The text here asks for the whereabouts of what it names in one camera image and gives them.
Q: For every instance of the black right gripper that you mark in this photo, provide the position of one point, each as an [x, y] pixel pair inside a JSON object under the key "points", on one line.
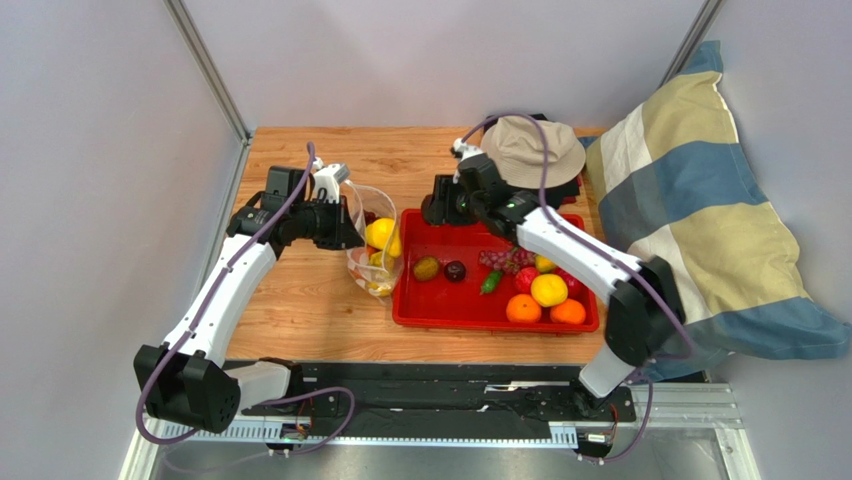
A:
{"points": [[439, 209]]}

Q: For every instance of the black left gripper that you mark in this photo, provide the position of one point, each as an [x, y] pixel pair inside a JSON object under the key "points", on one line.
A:
{"points": [[343, 234]]}

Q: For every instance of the small orange pumpkin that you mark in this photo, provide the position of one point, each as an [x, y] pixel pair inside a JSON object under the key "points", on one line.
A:
{"points": [[369, 251]]}

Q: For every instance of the yellow pear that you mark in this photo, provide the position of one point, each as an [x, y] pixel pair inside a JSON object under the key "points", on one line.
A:
{"points": [[384, 235]]}

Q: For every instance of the clear dotted zip top bag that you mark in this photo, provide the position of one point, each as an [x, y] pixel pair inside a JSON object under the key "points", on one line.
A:
{"points": [[368, 198]]}

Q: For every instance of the yellow banana bunch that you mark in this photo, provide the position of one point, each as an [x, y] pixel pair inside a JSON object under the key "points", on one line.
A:
{"points": [[382, 275]]}

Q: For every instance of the orange fruit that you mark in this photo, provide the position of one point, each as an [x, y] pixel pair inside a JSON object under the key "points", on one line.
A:
{"points": [[570, 312], [523, 309]]}

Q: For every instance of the yellow lemon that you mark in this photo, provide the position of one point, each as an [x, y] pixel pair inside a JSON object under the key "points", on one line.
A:
{"points": [[549, 290]]}

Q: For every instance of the dark purple grape bunch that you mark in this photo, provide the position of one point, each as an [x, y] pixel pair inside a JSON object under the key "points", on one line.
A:
{"points": [[369, 217]]}

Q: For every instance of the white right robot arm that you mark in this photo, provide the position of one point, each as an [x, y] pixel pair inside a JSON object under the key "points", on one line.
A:
{"points": [[644, 305]]}

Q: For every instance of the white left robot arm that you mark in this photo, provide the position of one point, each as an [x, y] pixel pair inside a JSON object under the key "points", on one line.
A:
{"points": [[184, 379]]}

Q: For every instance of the dark purple plum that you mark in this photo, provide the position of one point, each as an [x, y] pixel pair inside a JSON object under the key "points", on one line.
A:
{"points": [[455, 271]]}

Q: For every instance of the brown kiwi fruit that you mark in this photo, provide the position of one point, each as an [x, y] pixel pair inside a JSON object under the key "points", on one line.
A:
{"points": [[426, 268]]}

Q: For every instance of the red plastic tray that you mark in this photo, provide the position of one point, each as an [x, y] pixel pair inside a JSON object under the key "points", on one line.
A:
{"points": [[440, 303]]}

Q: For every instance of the light purple grape bunch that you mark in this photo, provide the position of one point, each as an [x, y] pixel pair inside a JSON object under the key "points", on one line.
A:
{"points": [[510, 261]]}

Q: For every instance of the small green pepper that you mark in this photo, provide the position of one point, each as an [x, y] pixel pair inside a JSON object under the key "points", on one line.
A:
{"points": [[491, 282]]}

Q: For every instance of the beige bucket hat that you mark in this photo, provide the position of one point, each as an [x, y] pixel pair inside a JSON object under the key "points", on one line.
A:
{"points": [[532, 153]]}

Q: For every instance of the red strawberry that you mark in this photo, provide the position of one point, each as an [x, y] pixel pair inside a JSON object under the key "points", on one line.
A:
{"points": [[524, 279]]}

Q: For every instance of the yellow green mango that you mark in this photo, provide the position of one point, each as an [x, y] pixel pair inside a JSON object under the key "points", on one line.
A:
{"points": [[544, 265]]}

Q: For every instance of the red apple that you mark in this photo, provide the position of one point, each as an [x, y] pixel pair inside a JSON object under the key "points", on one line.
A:
{"points": [[572, 283]]}

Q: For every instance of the blue yellow striped pillow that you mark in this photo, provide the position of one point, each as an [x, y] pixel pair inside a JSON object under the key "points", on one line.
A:
{"points": [[672, 180]]}

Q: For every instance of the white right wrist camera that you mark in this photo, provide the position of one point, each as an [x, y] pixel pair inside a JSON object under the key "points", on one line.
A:
{"points": [[461, 150]]}

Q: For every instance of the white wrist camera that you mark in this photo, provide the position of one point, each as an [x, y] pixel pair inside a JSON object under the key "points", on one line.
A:
{"points": [[461, 150], [327, 182]]}

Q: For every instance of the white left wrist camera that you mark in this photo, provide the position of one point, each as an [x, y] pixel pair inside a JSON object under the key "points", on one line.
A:
{"points": [[327, 182]]}

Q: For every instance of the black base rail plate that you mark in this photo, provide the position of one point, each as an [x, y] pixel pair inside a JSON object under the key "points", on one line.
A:
{"points": [[447, 401]]}

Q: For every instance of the left aluminium frame post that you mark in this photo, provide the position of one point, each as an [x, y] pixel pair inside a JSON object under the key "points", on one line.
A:
{"points": [[193, 38]]}

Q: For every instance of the aluminium frame post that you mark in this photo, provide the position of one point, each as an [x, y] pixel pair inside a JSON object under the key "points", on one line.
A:
{"points": [[193, 38], [701, 24]]}

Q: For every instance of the right aluminium frame post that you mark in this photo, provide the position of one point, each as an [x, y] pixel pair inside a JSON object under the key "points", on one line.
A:
{"points": [[701, 24]]}

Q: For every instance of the aluminium base frame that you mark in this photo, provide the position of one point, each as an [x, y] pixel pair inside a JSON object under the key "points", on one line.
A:
{"points": [[687, 431]]}

